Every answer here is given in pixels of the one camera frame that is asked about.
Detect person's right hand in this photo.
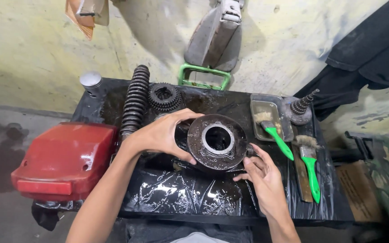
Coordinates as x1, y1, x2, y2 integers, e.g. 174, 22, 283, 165
233, 143, 294, 218

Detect person's left hand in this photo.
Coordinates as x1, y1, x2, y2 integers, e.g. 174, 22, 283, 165
124, 108, 205, 165

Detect dark round engine cylinder block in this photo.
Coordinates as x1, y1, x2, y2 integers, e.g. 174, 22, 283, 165
187, 114, 255, 171

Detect flat rusty metal file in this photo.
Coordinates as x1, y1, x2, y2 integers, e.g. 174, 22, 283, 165
290, 126, 314, 203

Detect dark metal gear cluster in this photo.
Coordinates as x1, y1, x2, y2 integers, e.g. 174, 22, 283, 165
148, 82, 183, 114

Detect black ribbed rubber fork boot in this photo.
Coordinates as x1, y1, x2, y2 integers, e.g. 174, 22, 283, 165
120, 64, 151, 140

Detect black plastic sheet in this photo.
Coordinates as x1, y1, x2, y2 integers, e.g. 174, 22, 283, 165
31, 77, 355, 232

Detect grey metal tray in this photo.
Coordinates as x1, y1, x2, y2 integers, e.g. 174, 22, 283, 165
250, 93, 295, 142

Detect geared metal shaft with disc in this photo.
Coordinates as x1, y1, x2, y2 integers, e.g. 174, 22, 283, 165
283, 88, 320, 126

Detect silver metal piston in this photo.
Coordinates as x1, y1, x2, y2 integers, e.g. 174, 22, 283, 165
79, 71, 104, 99

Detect person's grey shirt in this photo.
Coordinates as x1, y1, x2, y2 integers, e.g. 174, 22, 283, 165
170, 232, 230, 243

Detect brown cardboard piece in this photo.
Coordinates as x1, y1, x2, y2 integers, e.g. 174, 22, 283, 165
334, 160, 385, 223

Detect red motorcycle body cover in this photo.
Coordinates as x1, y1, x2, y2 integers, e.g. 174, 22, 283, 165
11, 122, 119, 202

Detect person's dark trousers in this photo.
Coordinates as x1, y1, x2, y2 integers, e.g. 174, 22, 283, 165
124, 219, 255, 243

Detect grey motorcycle body part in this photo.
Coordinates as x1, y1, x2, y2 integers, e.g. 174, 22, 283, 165
184, 0, 245, 72

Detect orange plastic body part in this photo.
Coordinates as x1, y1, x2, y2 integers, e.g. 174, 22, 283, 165
65, 0, 110, 41

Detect black cloth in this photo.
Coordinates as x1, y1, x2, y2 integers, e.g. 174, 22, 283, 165
294, 0, 389, 121

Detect green-handled brush with pale bristles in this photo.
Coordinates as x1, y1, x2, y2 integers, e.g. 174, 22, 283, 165
253, 111, 295, 161

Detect green-handled brush with dark bristles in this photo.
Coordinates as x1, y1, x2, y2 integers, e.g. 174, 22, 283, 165
294, 135, 322, 204

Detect green metal frame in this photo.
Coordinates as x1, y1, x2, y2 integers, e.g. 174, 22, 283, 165
178, 63, 232, 91

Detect black metal bracket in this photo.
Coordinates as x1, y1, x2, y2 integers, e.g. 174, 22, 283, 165
329, 130, 375, 163

